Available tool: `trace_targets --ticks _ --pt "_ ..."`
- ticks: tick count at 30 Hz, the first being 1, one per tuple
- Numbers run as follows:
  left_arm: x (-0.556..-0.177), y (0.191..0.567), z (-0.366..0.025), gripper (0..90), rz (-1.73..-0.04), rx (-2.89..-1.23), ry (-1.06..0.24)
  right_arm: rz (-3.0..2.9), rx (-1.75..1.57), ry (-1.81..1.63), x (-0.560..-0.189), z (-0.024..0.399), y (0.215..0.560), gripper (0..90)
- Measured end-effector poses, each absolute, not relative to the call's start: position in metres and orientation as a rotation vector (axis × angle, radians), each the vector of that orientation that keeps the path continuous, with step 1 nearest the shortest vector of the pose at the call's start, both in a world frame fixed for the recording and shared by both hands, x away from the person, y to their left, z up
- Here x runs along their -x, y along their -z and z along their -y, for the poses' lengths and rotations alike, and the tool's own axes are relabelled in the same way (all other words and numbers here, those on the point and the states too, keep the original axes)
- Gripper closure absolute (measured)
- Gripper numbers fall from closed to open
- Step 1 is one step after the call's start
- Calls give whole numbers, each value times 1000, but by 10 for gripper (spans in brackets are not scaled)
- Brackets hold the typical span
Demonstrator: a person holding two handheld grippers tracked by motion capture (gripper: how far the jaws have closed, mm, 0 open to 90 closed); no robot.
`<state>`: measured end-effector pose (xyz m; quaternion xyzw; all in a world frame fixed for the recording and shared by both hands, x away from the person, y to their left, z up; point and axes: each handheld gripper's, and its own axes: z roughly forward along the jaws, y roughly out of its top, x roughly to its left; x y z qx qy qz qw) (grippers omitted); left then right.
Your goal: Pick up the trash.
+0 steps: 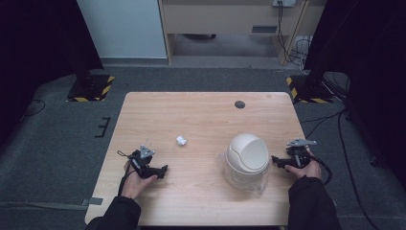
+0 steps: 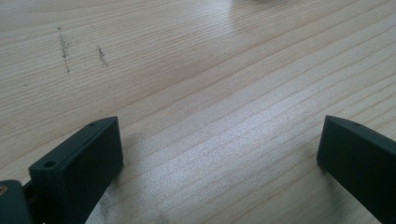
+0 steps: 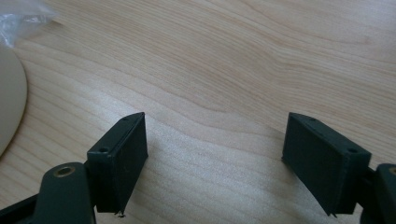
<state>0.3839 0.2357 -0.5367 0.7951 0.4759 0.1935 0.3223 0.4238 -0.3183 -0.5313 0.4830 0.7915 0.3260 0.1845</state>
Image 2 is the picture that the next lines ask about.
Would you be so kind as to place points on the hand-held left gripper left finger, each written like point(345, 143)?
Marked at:
point(77, 168)

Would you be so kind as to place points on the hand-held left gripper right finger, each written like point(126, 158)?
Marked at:
point(361, 161)

